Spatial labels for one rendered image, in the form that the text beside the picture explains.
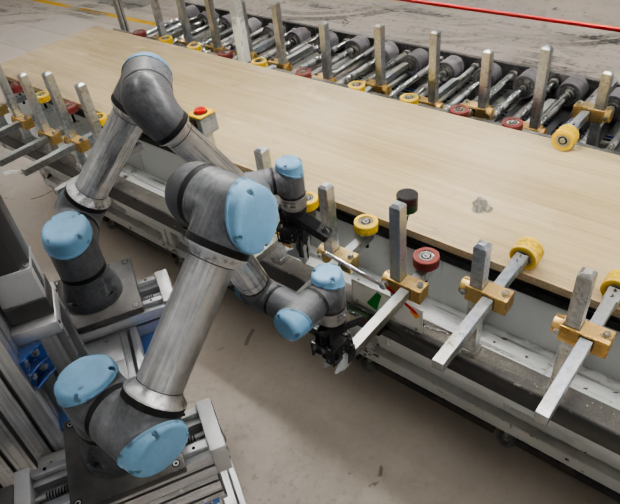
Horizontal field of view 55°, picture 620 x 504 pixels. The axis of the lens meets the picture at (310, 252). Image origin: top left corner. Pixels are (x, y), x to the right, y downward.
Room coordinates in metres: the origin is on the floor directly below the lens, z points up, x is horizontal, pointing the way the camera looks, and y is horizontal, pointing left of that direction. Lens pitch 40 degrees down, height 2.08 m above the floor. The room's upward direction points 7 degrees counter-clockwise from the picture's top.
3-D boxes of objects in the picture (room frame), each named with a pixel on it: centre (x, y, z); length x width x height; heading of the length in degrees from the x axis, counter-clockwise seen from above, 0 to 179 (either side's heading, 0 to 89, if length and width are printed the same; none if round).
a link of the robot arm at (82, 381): (0.71, 0.43, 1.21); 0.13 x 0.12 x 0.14; 46
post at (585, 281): (0.94, -0.61, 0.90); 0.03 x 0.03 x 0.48; 46
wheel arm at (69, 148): (2.43, 1.02, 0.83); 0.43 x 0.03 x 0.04; 136
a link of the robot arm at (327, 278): (1.00, -0.03, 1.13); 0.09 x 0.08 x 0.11; 136
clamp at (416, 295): (1.27, -0.27, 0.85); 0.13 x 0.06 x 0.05; 46
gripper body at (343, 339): (1.00, -0.03, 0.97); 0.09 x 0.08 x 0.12; 136
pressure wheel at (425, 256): (1.32, -0.34, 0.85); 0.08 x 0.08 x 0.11
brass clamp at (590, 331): (0.92, -0.63, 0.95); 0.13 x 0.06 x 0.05; 46
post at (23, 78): (2.68, 1.19, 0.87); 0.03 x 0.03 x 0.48; 46
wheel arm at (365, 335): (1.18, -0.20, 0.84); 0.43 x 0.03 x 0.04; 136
